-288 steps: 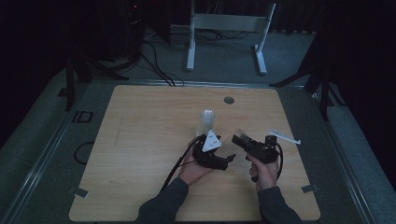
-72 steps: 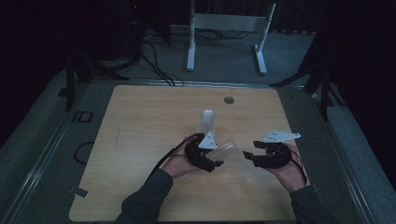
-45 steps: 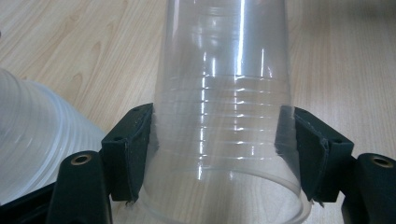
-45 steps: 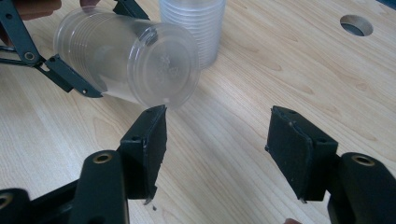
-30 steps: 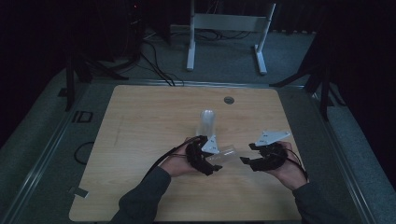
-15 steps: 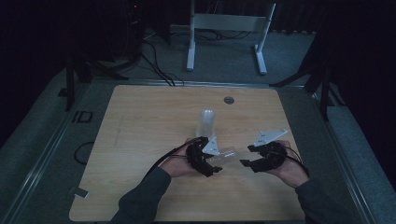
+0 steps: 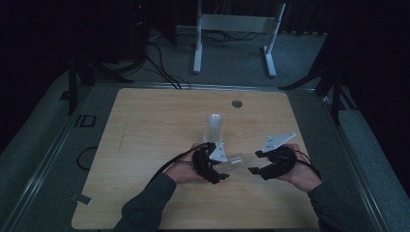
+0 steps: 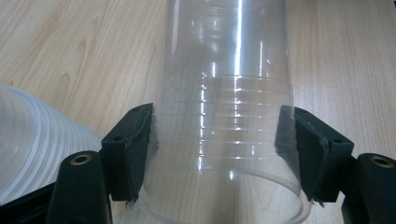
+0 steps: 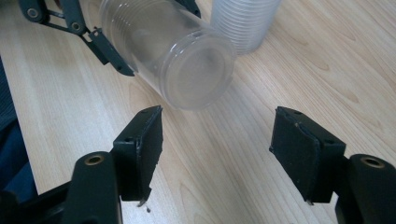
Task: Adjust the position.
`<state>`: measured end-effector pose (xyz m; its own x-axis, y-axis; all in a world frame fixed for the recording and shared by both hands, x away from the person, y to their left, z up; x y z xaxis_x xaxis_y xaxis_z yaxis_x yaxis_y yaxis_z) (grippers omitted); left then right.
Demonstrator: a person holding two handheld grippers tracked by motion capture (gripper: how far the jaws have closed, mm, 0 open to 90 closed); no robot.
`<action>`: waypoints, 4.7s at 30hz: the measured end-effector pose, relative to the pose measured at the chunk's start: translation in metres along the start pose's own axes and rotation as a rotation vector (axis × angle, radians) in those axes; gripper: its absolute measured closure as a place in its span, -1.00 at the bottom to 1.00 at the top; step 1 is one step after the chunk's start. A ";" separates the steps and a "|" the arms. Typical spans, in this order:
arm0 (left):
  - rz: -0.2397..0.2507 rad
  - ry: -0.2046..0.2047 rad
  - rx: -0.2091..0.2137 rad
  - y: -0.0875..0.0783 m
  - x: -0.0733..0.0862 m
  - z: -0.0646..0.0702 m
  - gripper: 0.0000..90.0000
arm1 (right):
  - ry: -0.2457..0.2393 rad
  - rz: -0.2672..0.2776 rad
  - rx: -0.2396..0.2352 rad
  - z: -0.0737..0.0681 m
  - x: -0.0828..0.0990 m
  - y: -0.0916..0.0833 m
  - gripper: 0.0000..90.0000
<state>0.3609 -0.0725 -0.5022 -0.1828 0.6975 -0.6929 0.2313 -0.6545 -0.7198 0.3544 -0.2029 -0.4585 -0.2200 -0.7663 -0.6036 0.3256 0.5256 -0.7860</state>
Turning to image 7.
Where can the stack of clear plastic cups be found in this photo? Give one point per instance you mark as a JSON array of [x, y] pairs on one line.
[[213, 127]]

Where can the person's right hand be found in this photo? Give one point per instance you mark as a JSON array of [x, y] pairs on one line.
[[301, 174]]

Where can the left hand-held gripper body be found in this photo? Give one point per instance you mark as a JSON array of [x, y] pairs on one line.
[[208, 162]]

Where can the grey tape strip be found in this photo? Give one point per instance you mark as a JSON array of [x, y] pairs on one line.
[[82, 199]]

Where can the black tripod stand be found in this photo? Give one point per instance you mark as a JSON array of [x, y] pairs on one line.
[[72, 87], [335, 90]]

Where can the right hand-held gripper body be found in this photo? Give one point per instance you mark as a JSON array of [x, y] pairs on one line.
[[278, 158]]

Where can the person's left hand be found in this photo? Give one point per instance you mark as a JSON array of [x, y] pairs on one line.
[[183, 170]]

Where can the white metal desk frame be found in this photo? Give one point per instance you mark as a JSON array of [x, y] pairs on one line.
[[237, 23]]

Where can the clear disposable cup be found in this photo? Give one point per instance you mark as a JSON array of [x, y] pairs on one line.
[[232, 162]]

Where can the dark computer tower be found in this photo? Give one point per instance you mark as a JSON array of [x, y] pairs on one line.
[[129, 30]]

